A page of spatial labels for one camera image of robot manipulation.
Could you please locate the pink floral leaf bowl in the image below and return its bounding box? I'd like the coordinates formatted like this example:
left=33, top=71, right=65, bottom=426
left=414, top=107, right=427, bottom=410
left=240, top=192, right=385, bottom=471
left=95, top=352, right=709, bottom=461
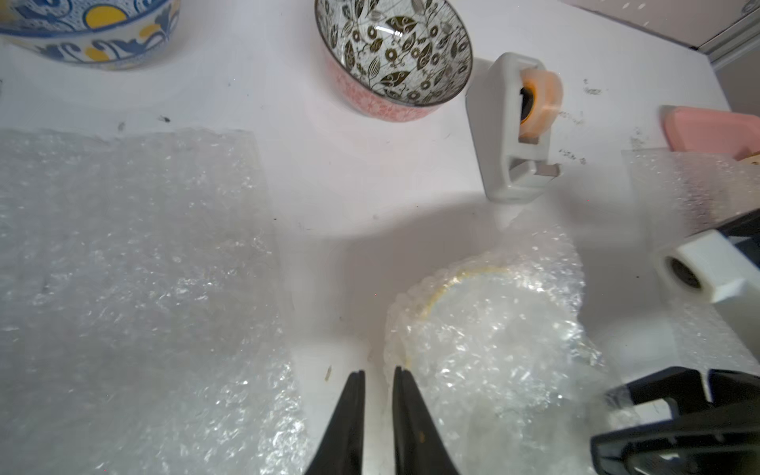
left=314, top=0, right=474, bottom=123

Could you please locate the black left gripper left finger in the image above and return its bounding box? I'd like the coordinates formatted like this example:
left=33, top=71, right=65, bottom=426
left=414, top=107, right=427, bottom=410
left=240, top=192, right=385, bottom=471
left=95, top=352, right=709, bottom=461
left=305, top=370, right=366, bottom=475

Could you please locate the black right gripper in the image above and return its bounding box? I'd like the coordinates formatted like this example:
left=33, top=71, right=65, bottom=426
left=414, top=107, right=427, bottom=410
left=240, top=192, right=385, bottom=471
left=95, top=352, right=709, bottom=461
left=590, top=366, right=759, bottom=474

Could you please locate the pink plastic tray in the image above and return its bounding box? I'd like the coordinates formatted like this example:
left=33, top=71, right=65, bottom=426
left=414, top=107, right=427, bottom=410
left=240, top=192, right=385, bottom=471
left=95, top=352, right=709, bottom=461
left=663, top=107, right=759, bottom=162

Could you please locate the blue yellow patterned bowl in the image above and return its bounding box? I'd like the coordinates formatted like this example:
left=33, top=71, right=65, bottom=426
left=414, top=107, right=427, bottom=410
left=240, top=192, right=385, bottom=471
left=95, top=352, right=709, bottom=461
left=1, top=0, right=181, bottom=70

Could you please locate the yellow blue striped bowl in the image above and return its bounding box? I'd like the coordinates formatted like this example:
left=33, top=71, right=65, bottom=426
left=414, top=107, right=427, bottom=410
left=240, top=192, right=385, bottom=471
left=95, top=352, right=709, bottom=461
left=410, top=265, right=511, bottom=324

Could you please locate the bubble wrap sheet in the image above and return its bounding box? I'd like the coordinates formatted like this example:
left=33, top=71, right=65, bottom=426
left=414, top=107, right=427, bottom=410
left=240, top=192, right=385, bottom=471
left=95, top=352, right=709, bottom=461
left=623, top=150, right=759, bottom=375
left=384, top=227, right=615, bottom=474
left=1, top=130, right=310, bottom=474

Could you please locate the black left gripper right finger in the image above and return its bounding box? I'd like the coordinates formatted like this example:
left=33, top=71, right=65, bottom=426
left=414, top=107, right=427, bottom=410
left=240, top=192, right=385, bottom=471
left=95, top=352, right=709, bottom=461
left=392, top=366, right=458, bottom=475

